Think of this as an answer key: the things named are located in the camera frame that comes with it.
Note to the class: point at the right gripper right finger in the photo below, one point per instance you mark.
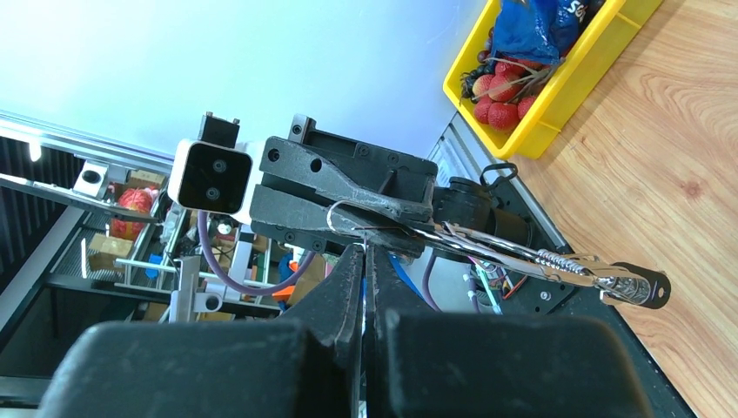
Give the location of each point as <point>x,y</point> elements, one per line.
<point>429,364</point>

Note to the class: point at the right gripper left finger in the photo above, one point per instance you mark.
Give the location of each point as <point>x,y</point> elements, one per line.
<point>304,363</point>

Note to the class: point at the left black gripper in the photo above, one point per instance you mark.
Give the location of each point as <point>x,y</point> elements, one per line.
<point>395,185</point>

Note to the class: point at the silver wire keyring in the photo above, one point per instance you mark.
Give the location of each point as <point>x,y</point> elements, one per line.
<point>541,264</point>

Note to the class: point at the red peach fruits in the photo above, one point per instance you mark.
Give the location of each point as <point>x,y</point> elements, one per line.
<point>505,90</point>

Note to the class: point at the purple grape bunch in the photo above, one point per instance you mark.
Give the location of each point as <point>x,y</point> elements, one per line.
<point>475,72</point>

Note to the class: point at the blue chips bag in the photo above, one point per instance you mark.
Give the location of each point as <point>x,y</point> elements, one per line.
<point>540,31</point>

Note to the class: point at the yellow plastic tray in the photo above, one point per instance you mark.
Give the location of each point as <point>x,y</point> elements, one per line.
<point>606,37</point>

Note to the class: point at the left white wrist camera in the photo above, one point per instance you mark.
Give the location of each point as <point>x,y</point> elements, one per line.
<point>212,172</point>

